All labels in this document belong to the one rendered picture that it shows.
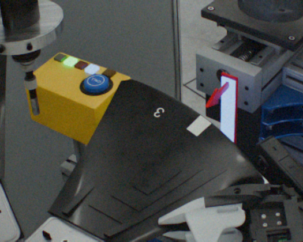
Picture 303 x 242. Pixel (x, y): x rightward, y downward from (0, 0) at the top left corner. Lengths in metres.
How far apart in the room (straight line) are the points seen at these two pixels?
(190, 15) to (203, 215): 2.71
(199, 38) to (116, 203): 2.49
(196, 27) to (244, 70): 2.03
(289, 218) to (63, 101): 0.52
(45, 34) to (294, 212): 0.34
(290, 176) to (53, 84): 0.51
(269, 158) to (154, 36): 1.40
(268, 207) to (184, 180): 0.11
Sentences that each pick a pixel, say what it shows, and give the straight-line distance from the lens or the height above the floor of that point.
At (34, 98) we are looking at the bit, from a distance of 0.58.
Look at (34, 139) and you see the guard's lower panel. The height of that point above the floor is 0.58.
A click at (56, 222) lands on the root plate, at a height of 1.18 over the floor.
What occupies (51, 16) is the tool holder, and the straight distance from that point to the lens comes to 0.53.
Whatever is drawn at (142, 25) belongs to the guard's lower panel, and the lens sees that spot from 2.07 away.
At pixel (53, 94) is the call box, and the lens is 1.12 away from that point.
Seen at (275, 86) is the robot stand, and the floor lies 0.91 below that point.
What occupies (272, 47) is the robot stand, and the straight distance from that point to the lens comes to 1.35.
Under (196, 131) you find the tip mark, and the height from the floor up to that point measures 1.19.
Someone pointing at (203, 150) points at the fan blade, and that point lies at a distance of 0.82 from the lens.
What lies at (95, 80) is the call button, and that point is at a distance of 1.11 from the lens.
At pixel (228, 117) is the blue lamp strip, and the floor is 1.12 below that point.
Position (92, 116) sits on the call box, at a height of 1.06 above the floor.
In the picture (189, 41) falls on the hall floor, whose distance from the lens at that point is 3.18.
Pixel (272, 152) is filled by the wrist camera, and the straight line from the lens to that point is 0.78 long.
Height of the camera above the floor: 1.73
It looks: 39 degrees down
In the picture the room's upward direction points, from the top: 4 degrees counter-clockwise
